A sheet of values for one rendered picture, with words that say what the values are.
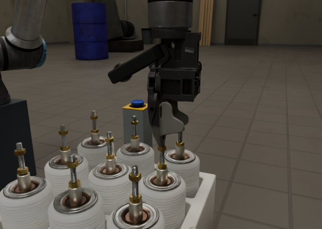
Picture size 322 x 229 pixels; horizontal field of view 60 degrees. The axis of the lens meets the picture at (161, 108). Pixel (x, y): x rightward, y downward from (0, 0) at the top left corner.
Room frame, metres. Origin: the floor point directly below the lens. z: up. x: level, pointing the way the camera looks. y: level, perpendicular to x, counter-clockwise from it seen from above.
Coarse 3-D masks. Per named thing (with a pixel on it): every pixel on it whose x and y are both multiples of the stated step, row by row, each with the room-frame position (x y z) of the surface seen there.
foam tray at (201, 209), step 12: (156, 168) 0.69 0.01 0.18; (204, 180) 0.62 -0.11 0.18; (204, 192) 0.57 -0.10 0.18; (192, 204) 0.52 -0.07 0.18; (204, 204) 0.53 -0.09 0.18; (108, 216) 0.48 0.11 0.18; (192, 216) 0.48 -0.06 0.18; (204, 216) 0.53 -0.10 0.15; (0, 228) 0.47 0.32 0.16; (48, 228) 0.45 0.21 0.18; (180, 228) 0.45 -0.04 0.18; (192, 228) 0.45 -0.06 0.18; (204, 228) 0.53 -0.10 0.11
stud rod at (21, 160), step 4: (16, 144) 0.47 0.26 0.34; (20, 144) 0.47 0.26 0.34; (16, 148) 0.47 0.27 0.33; (20, 148) 0.47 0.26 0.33; (20, 156) 0.47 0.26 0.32; (20, 160) 0.47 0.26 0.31; (20, 164) 0.47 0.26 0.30; (24, 164) 0.47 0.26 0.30; (20, 168) 0.47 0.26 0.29; (24, 168) 0.47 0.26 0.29
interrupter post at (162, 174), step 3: (165, 168) 0.49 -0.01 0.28; (159, 171) 0.49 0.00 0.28; (162, 171) 0.49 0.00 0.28; (165, 171) 0.49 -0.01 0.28; (159, 174) 0.49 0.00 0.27; (162, 174) 0.49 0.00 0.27; (165, 174) 0.49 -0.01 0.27; (159, 177) 0.49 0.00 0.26; (162, 177) 0.49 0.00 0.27; (165, 177) 0.49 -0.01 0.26; (159, 180) 0.49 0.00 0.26; (162, 180) 0.49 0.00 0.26; (165, 180) 0.49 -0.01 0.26; (162, 183) 0.49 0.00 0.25
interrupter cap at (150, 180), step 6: (150, 174) 0.52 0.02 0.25; (156, 174) 0.52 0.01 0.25; (168, 174) 0.52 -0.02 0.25; (174, 174) 0.52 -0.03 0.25; (144, 180) 0.49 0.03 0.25; (150, 180) 0.50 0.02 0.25; (156, 180) 0.50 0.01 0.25; (168, 180) 0.50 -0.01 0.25; (174, 180) 0.50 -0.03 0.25; (180, 180) 0.49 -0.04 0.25; (150, 186) 0.47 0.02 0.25; (156, 186) 0.47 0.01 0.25; (162, 186) 0.47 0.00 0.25; (168, 186) 0.47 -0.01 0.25; (174, 186) 0.47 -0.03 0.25
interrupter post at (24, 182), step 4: (28, 172) 0.48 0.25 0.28; (20, 176) 0.46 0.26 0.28; (24, 176) 0.47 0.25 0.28; (28, 176) 0.47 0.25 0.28; (20, 180) 0.46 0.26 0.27; (24, 180) 0.46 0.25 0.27; (28, 180) 0.47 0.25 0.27; (20, 184) 0.46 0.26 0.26; (24, 184) 0.46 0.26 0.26; (28, 184) 0.47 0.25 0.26; (20, 188) 0.46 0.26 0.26; (24, 188) 0.46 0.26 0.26; (28, 188) 0.47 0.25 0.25
